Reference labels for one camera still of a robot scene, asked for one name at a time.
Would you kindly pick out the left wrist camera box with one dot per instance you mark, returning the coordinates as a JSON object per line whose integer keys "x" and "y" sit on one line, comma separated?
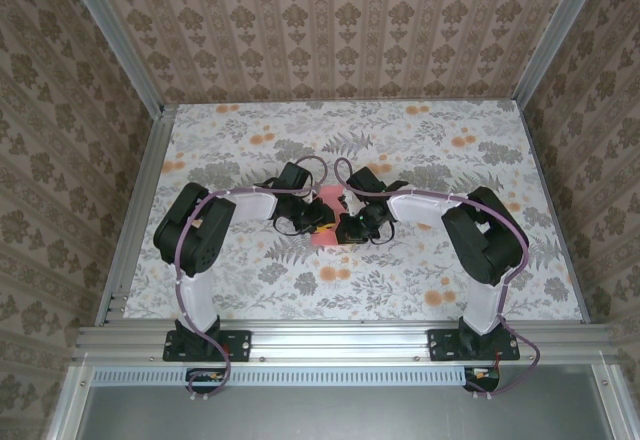
{"x": 295, "y": 177}

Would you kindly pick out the aluminium side rail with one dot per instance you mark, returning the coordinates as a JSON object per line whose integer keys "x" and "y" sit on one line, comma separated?
{"x": 137, "y": 200}

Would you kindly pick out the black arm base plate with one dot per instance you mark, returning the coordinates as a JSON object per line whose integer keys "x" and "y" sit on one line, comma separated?
{"x": 240, "y": 342}
{"x": 440, "y": 345}

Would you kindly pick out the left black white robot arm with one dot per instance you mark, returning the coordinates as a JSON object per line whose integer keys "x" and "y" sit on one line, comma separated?
{"x": 200, "y": 305}

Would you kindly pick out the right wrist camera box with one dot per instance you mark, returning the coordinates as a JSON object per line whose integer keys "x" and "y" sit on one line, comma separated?
{"x": 367, "y": 182}

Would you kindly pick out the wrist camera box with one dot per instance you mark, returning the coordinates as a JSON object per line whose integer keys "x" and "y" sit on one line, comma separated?
{"x": 367, "y": 182}
{"x": 295, "y": 177}

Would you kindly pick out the grey metal panel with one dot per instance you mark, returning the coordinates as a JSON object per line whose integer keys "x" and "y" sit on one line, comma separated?
{"x": 350, "y": 415}

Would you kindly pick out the aluminium frame post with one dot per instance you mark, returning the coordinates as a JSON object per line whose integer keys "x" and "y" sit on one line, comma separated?
{"x": 546, "y": 35}
{"x": 122, "y": 40}

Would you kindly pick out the pink paper sheet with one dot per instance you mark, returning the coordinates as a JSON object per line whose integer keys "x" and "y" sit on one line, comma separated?
{"x": 330, "y": 195}

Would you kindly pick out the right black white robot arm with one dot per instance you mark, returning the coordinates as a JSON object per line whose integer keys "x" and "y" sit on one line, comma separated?
{"x": 482, "y": 310}

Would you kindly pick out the black connector box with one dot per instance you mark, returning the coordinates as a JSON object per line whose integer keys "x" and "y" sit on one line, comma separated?
{"x": 482, "y": 385}
{"x": 202, "y": 386}

